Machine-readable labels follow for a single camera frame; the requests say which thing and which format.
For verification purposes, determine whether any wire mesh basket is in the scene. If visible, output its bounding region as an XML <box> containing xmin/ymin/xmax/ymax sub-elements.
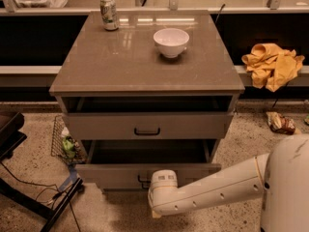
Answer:
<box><xmin>51</xmin><ymin>115</ymin><xmax>86</xmax><ymax>165</ymax></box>

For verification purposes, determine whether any white ceramic bowl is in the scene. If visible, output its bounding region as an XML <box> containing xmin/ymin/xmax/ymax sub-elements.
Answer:
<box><xmin>154</xmin><ymin>28</ymin><xmax>190</xmax><ymax>58</ymax></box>

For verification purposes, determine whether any grey drawer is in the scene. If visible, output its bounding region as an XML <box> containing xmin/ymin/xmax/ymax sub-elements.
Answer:
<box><xmin>76</xmin><ymin>139</ymin><xmax>221</xmax><ymax>191</ymax></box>
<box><xmin>63</xmin><ymin>112</ymin><xmax>233</xmax><ymax>140</ymax></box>

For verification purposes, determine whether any brown snack packet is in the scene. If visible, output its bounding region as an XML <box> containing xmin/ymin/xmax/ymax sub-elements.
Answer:
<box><xmin>267</xmin><ymin>111</ymin><xmax>301</xmax><ymax>135</ymax></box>

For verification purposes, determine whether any blue tape strip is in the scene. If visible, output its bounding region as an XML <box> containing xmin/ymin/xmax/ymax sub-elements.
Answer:
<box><xmin>58</xmin><ymin>165</ymin><xmax>78</xmax><ymax>191</ymax></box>

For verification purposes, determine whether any green white soda can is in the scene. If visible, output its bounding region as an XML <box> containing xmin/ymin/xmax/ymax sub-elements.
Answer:
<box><xmin>100</xmin><ymin>0</ymin><xmax>119</xmax><ymax>31</ymax></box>

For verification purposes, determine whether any yellow crumpled cloth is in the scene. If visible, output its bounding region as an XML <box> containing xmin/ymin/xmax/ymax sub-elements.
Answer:
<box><xmin>241</xmin><ymin>43</ymin><xmax>305</xmax><ymax>92</ymax></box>

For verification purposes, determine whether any black chair base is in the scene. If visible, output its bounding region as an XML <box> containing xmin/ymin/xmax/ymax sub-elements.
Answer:
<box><xmin>0</xmin><ymin>111</ymin><xmax>85</xmax><ymax>232</ymax></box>

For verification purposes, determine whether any grey drawer cabinet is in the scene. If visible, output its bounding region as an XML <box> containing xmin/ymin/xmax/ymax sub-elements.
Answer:
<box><xmin>49</xmin><ymin>10</ymin><xmax>245</xmax><ymax>195</ymax></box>

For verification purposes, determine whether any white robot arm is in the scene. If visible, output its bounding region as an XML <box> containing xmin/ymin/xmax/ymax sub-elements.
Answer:
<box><xmin>148</xmin><ymin>134</ymin><xmax>309</xmax><ymax>232</ymax></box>

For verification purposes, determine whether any black floor cable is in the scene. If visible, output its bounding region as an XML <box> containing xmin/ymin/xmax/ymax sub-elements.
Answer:
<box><xmin>0</xmin><ymin>161</ymin><xmax>81</xmax><ymax>232</ymax></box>

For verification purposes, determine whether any green snack bag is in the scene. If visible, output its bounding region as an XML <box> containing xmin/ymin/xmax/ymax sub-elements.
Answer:
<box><xmin>62</xmin><ymin>136</ymin><xmax>75</xmax><ymax>159</ymax></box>

